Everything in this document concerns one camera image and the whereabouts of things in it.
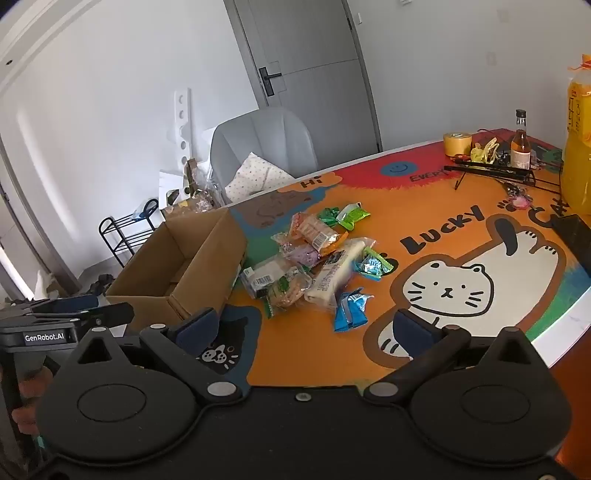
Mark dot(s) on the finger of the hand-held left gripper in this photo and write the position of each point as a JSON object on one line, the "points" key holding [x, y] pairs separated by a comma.
{"points": [[115, 314], [74, 303]]}

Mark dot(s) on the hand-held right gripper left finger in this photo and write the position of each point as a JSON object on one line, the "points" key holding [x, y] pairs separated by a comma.
{"points": [[198, 328]]}

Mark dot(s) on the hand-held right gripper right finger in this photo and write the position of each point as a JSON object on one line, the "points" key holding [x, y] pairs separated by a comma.
{"points": [[411, 332]]}

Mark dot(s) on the blue snack packet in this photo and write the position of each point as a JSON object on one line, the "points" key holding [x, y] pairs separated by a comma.
{"points": [[352, 311]]}

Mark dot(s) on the brown cardboard box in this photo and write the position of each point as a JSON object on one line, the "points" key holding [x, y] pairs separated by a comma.
{"points": [[217, 258]]}

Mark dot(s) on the teal candy packet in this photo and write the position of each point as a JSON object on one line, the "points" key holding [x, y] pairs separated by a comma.
{"points": [[374, 265]]}

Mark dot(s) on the white label sandwich packet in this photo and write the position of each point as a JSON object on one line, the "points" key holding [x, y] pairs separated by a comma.
{"points": [[263, 277]]}

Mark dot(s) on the long white bread packet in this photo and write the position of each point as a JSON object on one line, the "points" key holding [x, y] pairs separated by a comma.
{"points": [[334, 272]]}

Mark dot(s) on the clear biscuit packet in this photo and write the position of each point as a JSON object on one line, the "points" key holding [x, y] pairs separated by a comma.
{"points": [[288, 291]]}

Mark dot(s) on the small clear snack packet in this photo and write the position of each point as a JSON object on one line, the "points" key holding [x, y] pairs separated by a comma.
{"points": [[282, 238]]}

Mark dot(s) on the purple snack packet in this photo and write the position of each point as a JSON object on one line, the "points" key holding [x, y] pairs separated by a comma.
{"points": [[300, 253]]}

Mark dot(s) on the orange striped cracker packet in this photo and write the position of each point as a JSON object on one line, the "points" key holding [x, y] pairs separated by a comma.
{"points": [[314, 230]]}

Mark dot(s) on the dark green snack packet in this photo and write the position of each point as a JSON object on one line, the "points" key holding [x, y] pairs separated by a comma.
{"points": [[328, 216]]}

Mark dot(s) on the person's left hand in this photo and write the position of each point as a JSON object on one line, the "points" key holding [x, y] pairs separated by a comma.
{"points": [[32, 383]]}

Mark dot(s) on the black slipper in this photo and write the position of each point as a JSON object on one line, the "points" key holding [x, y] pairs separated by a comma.
{"points": [[101, 284]]}

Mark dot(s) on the white bag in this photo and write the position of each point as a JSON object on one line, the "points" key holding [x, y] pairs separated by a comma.
{"points": [[45, 282]]}

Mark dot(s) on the black metal shoe rack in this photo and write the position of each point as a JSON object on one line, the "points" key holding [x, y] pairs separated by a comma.
{"points": [[130, 225]]}

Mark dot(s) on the blue plastic bag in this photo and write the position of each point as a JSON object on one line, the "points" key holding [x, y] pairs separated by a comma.
{"points": [[141, 212]]}

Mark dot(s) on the clear plastic bag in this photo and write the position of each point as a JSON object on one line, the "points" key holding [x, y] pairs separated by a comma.
{"points": [[203, 194]]}

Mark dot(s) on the white paper box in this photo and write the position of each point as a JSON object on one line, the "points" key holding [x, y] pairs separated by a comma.
{"points": [[170, 184]]}

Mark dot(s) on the white dotted cushion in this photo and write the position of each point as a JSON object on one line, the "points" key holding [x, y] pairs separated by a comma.
{"points": [[251, 175]]}

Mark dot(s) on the black box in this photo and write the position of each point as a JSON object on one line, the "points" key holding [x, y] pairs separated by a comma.
{"points": [[575, 240]]}

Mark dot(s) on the yellow tape roll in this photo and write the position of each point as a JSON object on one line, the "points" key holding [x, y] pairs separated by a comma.
{"points": [[455, 145]]}

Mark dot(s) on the yellow crumpled wrapper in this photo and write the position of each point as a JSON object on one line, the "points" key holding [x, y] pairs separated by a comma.
{"points": [[485, 152]]}

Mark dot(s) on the white foam board with holes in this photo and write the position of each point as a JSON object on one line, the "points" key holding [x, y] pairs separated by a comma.
{"points": [[181, 124]]}

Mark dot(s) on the grey chair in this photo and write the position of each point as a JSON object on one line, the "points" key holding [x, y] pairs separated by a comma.
{"points": [[263, 138]]}

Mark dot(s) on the glass bottle with amber liquid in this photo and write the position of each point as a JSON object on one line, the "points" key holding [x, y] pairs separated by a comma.
{"points": [[520, 152]]}

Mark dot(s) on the large orange juice bottle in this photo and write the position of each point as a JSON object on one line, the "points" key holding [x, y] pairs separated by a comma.
{"points": [[577, 161]]}

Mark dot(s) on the grey door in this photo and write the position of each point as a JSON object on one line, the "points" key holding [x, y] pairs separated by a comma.
{"points": [[318, 69]]}

